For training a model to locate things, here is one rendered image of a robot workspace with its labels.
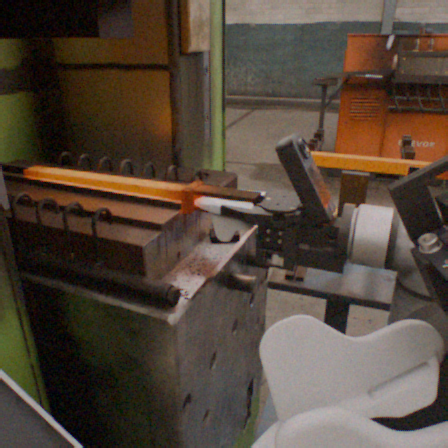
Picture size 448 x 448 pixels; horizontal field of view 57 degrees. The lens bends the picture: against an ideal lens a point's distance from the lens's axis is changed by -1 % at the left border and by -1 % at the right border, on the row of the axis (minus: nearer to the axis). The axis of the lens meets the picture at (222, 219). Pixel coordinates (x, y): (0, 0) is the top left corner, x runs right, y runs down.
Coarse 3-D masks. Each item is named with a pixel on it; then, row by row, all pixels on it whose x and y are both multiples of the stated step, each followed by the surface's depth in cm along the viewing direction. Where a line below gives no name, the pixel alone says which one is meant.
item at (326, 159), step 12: (312, 156) 83; (324, 156) 83; (336, 156) 82; (348, 156) 82; (360, 156) 82; (372, 156) 82; (348, 168) 82; (360, 168) 81; (372, 168) 80; (384, 168) 79; (396, 168) 79; (420, 168) 77
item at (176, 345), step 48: (240, 240) 66; (48, 288) 54; (96, 288) 53; (192, 288) 53; (48, 336) 60; (96, 336) 54; (144, 336) 50; (192, 336) 53; (240, 336) 73; (48, 384) 69; (96, 384) 64; (144, 384) 59; (192, 384) 55; (240, 384) 79; (96, 432) 69; (144, 432) 64; (192, 432) 58
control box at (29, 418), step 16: (0, 384) 20; (0, 400) 19; (16, 400) 20; (32, 400) 21; (0, 416) 19; (16, 416) 20; (32, 416) 20; (48, 416) 22; (0, 432) 18; (16, 432) 19; (32, 432) 20; (48, 432) 21; (64, 432) 22
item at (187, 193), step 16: (48, 176) 67; (64, 176) 65; (80, 176) 65; (96, 176) 65; (112, 176) 65; (144, 192) 60; (160, 192) 59; (176, 192) 58; (192, 192) 57; (208, 192) 56; (224, 192) 56; (240, 192) 56; (256, 192) 56; (192, 208) 58
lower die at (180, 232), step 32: (32, 192) 64; (64, 192) 64; (96, 192) 62; (128, 192) 61; (32, 224) 56; (96, 224) 55; (128, 224) 55; (160, 224) 53; (192, 224) 61; (64, 256) 56; (128, 256) 51; (160, 256) 54
